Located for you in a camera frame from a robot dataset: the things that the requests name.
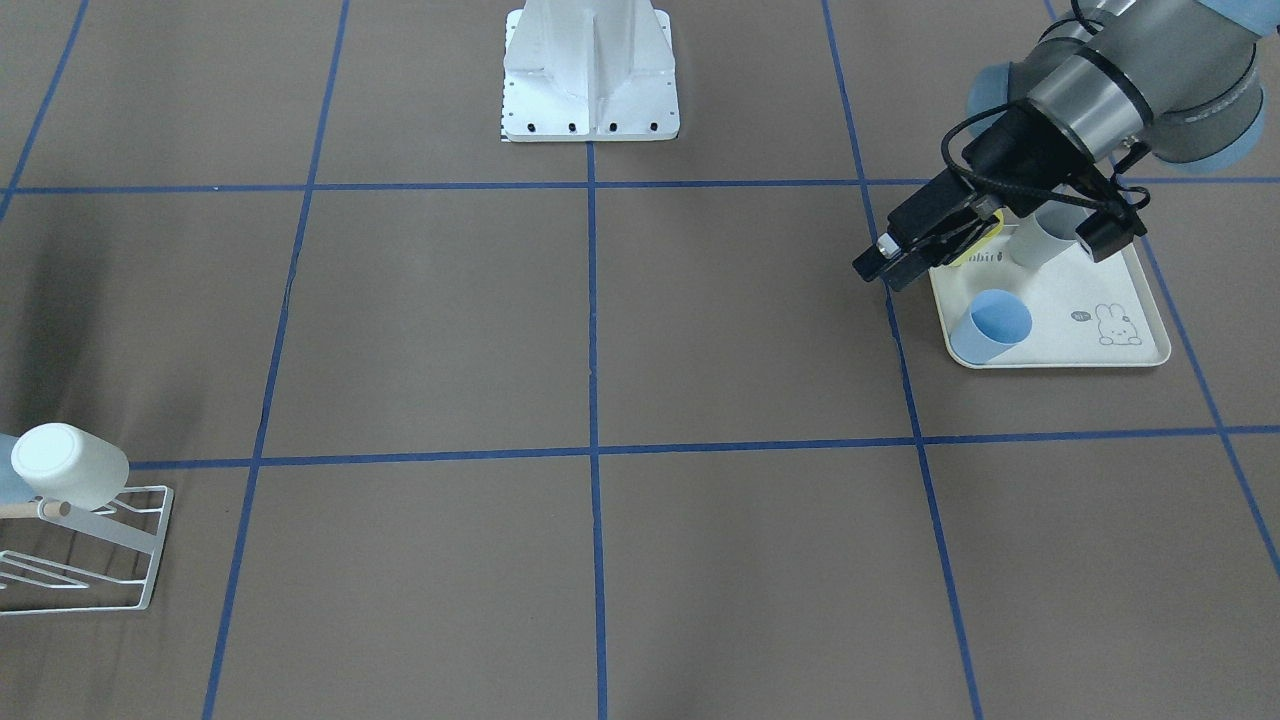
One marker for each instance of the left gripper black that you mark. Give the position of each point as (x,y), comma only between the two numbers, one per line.
(1010,152)

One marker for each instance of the yellow plastic cup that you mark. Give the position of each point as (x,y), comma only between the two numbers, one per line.
(992,232)

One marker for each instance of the white plastic cup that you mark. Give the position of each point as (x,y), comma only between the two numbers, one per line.
(66,463)

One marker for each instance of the grey plastic cup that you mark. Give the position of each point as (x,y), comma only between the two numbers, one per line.
(1049,232)

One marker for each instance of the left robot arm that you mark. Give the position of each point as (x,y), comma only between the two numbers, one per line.
(1108,85)

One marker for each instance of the cream plastic tray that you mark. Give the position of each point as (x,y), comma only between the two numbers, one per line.
(1086,315)

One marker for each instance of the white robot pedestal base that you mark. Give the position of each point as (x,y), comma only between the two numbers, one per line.
(589,71)

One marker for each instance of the white wire cup rack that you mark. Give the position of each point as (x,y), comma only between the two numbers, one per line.
(59,559)

